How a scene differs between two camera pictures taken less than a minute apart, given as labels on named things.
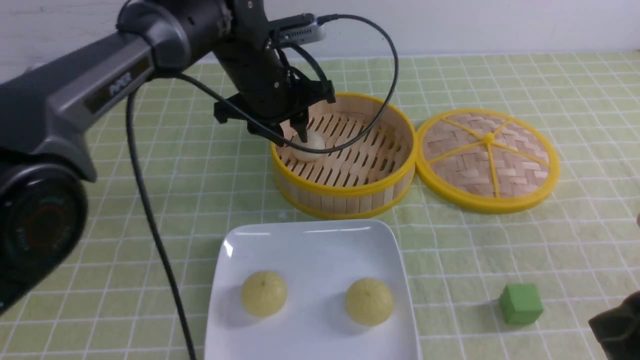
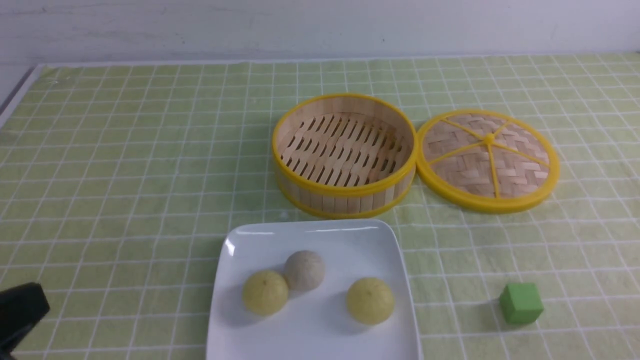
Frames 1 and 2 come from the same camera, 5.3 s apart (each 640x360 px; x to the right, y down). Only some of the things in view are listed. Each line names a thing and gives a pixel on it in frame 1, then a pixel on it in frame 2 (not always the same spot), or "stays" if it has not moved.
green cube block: [520, 304] stays
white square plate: [318, 261] stays
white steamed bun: [314, 141] → [304, 270]
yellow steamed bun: [369, 301] stays
